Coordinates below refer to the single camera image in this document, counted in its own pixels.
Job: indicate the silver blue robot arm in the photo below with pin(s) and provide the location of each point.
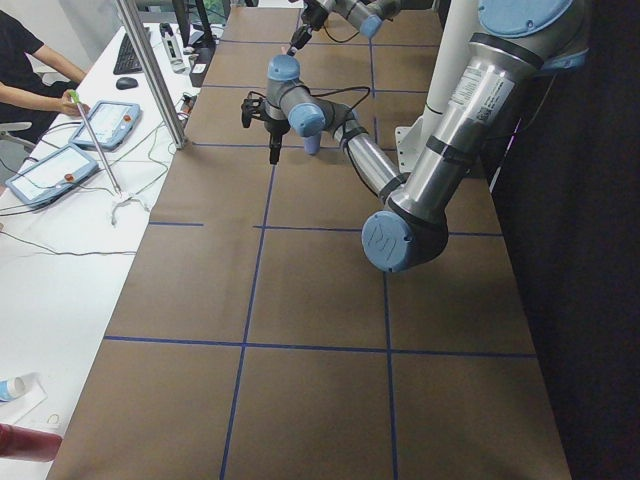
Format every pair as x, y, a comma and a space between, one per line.
488, 49
366, 17

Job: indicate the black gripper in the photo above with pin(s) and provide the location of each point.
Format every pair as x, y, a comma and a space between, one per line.
276, 127
303, 35

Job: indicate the white blue tube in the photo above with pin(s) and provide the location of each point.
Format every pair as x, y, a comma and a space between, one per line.
11, 389

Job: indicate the white paper sheet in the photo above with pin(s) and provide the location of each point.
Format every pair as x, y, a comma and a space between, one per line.
14, 411

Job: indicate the upper teach pendant tablet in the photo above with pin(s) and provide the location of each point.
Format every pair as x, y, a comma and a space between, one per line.
113, 121

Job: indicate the metal rod green tip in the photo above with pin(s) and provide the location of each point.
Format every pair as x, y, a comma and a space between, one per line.
81, 109

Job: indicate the blue ribbed plastic cup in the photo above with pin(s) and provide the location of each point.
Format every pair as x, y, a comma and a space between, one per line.
312, 144

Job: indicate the black monitor stand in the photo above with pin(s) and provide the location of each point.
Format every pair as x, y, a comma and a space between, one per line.
197, 36

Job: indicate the black keyboard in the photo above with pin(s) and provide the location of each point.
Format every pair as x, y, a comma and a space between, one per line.
127, 61

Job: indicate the red bottle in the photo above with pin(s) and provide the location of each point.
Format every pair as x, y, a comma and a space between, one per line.
20, 443

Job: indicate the person in black shirt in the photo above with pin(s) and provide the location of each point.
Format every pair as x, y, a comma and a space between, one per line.
24, 96

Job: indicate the black computer mouse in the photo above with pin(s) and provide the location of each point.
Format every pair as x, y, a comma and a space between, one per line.
126, 83

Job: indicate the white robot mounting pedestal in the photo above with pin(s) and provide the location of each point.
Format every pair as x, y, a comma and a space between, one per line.
452, 58

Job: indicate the teach pendant tablet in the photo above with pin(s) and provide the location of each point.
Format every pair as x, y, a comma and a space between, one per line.
53, 176
113, 121

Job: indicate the lower teach pendant tablet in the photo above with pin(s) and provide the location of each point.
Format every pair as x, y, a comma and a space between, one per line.
53, 176

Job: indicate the aluminium frame post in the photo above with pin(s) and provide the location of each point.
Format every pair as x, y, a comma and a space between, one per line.
128, 14

